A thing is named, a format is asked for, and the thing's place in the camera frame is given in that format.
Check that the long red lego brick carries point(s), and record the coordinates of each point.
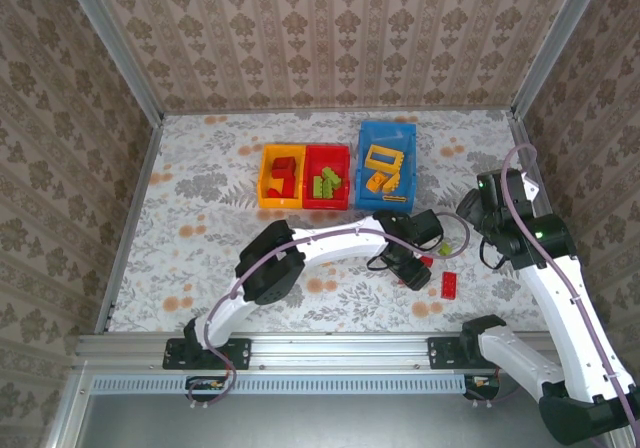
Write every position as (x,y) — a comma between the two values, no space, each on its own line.
(283,164)
(449,285)

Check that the small green lego brick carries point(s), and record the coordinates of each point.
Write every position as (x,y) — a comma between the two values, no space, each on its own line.
(445,251)

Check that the yellow lego brick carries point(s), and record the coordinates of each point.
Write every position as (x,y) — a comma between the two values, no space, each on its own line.
(395,199)
(376,182)
(393,183)

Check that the yellow window frame lego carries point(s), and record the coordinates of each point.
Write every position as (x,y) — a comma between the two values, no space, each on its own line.
(385,151)

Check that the blue plastic bin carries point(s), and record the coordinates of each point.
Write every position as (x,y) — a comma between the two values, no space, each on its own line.
(387,133)

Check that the red plastic bin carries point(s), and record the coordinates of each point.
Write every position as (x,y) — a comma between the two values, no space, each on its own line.
(325,205)

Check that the yellow plastic bin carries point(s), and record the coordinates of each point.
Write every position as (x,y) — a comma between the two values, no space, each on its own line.
(280,204)

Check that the small red lego brick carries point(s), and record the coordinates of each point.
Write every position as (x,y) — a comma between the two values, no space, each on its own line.
(274,194)

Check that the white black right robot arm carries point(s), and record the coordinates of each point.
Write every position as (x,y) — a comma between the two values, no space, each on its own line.
(557,308)

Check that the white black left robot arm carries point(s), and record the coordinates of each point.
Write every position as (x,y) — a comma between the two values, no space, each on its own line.
(335,250)

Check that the grey metal panel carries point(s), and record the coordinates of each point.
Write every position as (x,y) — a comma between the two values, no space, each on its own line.
(325,423)

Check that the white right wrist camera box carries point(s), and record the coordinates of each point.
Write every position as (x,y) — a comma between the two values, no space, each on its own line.
(531,188)

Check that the aluminium table edge rail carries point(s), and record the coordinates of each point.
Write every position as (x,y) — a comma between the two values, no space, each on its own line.
(135,203)
(519,128)
(340,110)

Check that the aluminium frame post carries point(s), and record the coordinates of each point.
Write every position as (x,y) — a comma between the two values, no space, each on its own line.
(557,43)
(112,43)

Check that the aluminium lower frame bar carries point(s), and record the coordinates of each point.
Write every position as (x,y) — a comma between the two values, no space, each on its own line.
(72,408)

